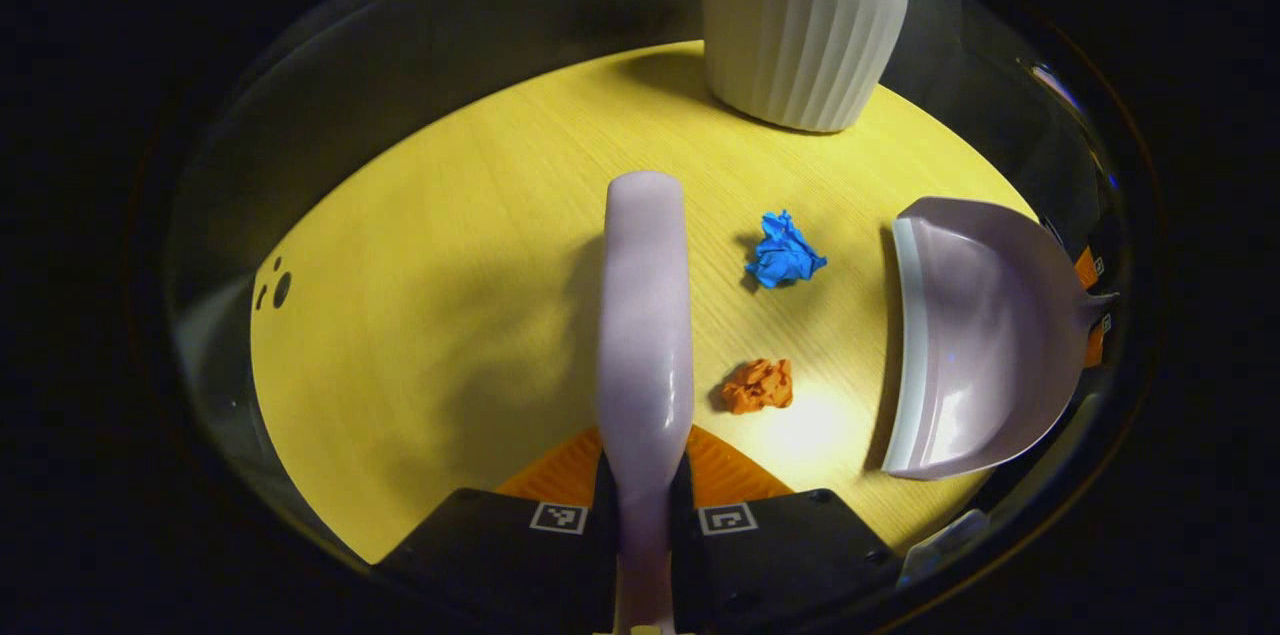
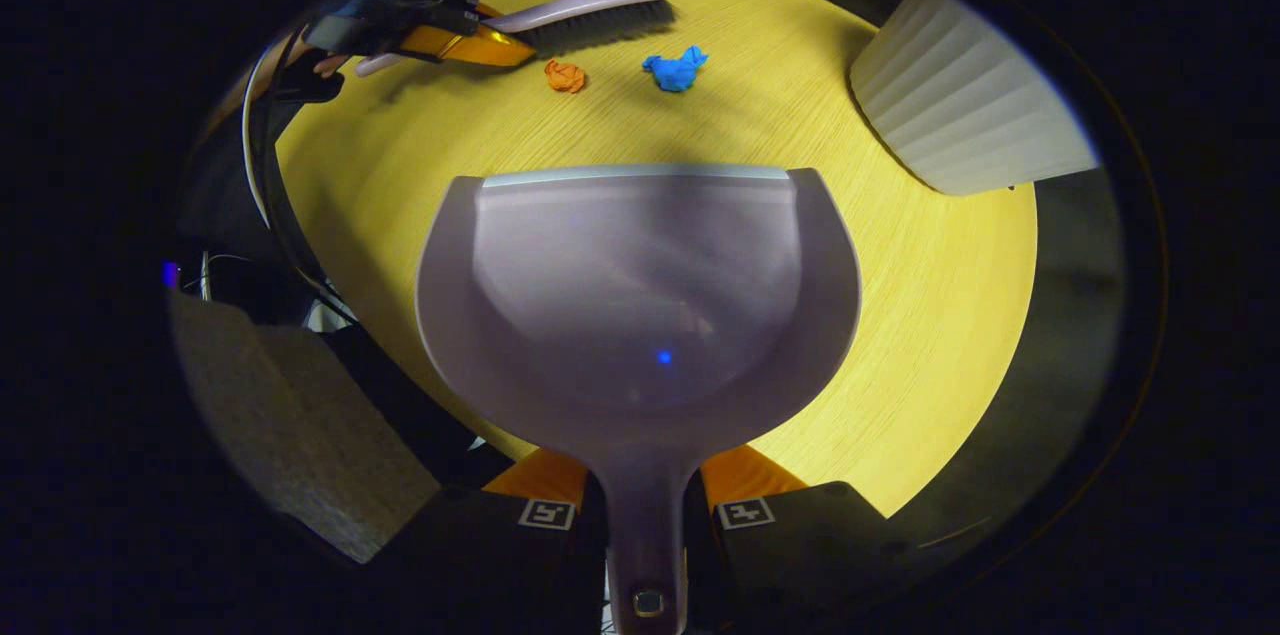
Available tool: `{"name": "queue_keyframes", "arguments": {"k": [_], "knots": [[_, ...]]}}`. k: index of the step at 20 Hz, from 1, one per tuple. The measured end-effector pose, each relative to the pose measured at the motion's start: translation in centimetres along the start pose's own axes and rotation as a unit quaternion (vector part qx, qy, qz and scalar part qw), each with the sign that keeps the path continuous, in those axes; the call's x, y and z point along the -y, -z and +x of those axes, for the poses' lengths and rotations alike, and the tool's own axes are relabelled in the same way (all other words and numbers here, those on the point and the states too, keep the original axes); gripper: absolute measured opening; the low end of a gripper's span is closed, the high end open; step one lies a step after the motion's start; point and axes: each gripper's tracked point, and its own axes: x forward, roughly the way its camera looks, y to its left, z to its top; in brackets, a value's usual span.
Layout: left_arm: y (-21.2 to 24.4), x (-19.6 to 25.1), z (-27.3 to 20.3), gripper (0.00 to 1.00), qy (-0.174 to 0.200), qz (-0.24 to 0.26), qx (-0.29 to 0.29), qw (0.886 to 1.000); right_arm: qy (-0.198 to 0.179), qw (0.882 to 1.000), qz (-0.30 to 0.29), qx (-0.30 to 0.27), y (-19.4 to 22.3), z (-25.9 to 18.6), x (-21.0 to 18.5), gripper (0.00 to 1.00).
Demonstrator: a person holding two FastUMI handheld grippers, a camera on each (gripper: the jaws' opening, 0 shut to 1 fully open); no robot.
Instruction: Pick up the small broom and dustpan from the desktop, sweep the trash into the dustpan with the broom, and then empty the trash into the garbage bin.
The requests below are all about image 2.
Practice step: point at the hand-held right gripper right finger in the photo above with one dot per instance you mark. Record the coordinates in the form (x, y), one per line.
(800, 565)

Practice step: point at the yellow wooden desktop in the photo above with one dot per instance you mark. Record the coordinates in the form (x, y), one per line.
(800, 115)

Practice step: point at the blue paper trash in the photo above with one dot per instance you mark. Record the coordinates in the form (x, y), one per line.
(675, 70)

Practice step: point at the white ribbed garbage bin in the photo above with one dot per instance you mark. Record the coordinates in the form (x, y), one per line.
(960, 95)

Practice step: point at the orange paper trash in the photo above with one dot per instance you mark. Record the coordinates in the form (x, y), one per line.
(565, 76)

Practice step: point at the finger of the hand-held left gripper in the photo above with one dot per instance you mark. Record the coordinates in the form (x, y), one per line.
(488, 12)
(470, 45)

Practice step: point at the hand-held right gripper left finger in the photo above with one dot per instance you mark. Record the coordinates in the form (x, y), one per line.
(500, 565)

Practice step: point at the lilac dustpan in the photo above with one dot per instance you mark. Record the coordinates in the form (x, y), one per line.
(640, 295)

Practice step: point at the small lilac broom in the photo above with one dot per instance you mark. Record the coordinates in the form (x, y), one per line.
(590, 15)

